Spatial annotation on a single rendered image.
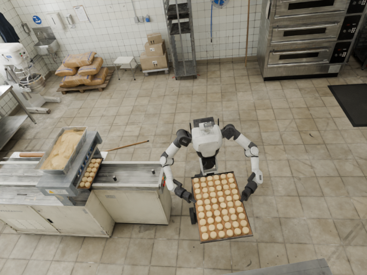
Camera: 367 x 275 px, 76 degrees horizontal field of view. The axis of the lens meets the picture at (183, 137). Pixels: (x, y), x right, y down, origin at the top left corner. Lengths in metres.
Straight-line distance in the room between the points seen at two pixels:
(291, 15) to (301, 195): 2.97
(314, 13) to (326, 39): 0.53
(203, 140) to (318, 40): 3.49
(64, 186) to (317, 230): 2.72
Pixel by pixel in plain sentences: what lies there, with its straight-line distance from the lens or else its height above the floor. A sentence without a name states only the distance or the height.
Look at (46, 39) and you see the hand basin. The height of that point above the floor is 0.94.
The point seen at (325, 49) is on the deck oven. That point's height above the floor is 0.65.
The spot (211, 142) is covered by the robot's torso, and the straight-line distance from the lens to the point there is 2.10.
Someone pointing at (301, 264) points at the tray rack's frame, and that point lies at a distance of 1.08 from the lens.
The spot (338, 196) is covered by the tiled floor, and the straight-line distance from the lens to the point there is 3.60.
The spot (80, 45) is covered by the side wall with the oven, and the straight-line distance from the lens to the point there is 6.63.
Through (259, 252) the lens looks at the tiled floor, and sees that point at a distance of 3.00.
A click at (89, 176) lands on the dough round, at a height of 0.90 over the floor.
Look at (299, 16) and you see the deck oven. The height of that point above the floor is 1.28.
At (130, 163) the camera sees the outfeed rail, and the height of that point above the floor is 0.89.
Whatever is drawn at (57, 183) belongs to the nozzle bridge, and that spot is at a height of 1.18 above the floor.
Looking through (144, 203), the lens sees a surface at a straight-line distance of 2.67.
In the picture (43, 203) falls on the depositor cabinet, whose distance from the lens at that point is 2.85.
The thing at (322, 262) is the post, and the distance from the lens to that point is 1.10.
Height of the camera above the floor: 2.81
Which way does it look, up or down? 44 degrees down
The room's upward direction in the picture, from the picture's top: 10 degrees counter-clockwise
